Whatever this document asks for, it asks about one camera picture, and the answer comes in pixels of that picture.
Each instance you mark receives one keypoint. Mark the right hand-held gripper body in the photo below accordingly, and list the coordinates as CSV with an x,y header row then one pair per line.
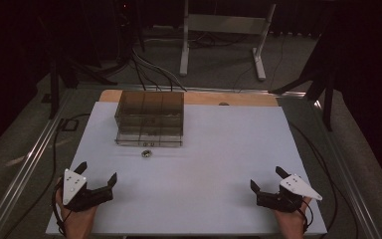
x,y
283,199

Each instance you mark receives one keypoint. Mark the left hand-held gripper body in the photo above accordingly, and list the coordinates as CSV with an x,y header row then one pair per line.
x,y
89,196

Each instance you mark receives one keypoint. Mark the person's right hand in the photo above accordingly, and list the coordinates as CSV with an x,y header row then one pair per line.
x,y
291,220

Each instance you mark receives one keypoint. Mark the person's left hand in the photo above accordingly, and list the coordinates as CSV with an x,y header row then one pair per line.
x,y
79,220

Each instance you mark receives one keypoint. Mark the small metallic trinket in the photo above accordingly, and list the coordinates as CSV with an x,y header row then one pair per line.
x,y
146,153

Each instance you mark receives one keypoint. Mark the white table mat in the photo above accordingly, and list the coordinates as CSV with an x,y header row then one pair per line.
x,y
212,172

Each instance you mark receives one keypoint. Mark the transparent brown drawer organizer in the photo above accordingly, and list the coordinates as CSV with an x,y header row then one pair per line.
x,y
149,118

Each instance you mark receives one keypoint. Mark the black tripod stand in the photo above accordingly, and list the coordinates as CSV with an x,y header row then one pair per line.
x,y
318,79
63,69

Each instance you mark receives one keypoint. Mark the aluminium floor rail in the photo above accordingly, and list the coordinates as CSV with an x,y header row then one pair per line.
x,y
23,172
348,172
212,89

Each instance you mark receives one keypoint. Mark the white metal desk frame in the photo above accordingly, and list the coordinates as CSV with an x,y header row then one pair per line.
x,y
222,25

